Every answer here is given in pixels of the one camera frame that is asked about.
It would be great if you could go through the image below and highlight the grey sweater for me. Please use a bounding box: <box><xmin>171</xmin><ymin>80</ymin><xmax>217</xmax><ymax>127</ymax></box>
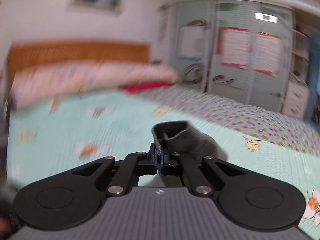
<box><xmin>151</xmin><ymin>120</ymin><xmax>230</xmax><ymax>188</ymax></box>

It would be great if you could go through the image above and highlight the wooden headboard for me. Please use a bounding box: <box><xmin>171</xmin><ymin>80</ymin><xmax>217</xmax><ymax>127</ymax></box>
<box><xmin>6</xmin><ymin>41</ymin><xmax>150</xmax><ymax>80</ymax></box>

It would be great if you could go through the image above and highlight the blue bordered paper chart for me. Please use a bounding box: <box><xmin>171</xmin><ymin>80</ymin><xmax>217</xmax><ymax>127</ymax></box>
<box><xmin>176</xmin><ymin>25</ymin><xmax>207</xmax><ymax>60</ymax></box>

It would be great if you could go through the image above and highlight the silver rings door decal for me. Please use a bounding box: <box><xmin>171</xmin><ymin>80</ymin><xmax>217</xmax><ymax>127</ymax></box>
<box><xmin>184</xmin><ymin>64</ymin><xmax>204</xmax><ymax>83</ymax></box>

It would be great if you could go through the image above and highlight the mint quilted bee bedspread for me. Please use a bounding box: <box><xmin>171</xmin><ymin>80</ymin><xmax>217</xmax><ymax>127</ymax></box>
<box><xmin>6</xmin><ymin>90</ymin><xmax>320</xmax><ymax>238</ymax></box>

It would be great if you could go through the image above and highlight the purple floral bed sheet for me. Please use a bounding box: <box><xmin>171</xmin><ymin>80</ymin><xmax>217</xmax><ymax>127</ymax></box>
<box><xmin>140</xmin><ymin>85</ymin><xmax>320</xmax><ymax>153</ymax></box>

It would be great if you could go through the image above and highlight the long floral pillow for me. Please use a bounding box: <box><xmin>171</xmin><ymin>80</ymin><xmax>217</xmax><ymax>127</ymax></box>
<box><xmin>10</xmin><ymin>64</ymin><xmax>178</xmax><ymax>109</ymax></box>

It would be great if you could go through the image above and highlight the orange bordered paper chart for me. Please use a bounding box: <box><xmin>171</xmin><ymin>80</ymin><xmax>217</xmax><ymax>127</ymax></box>
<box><xmin>254</xmin><ymin>32</ymin><xmax>282</xmax><ymax>77</ymax></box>

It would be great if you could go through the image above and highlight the white corner shelf unit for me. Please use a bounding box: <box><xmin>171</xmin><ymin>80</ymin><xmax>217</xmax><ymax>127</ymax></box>
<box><xmin>290</xmin><ymin>27</ymin><xmax>312</xmax><ymax>85</ymax></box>

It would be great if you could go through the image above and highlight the white drawer cabinet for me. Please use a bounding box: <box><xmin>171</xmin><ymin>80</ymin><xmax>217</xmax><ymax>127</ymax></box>
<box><xmin>281</xmin><ymin>82</ymin><xmax>310</xmax><ymax>119</ymax></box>

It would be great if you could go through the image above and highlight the red blanket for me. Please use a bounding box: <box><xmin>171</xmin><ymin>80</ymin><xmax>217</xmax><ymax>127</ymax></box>
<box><xmin>119</xmin><ymin>80</ymin><xmax>175</xmax><ymax>94</ymax></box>

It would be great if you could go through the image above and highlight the pink bordered paper chart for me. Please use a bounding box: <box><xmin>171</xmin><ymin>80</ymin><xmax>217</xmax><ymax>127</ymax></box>
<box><xmin>217</xmin><ymin>27</ymin><xmax>252</xmax><ymax>69</ymax></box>

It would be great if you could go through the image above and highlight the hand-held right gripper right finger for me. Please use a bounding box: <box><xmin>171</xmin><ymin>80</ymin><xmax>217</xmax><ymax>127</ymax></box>
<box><xmin>160</xmin><ymin>148</ymin><xmax>264</xmax><ymax>196</ymax></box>

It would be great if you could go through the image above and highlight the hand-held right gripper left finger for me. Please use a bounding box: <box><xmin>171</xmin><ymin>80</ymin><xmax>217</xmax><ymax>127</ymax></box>
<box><xmin>72</xmin><ymin>143</ymin><xmax>158</xmax><ymax>196</ymax></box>

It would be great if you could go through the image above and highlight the sliding door wardrobe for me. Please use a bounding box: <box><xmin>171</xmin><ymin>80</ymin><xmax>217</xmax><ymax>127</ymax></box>
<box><xmin>160</xmin><ymin>0</ymin><xmax>295</xmax><ymax>113</ymax></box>

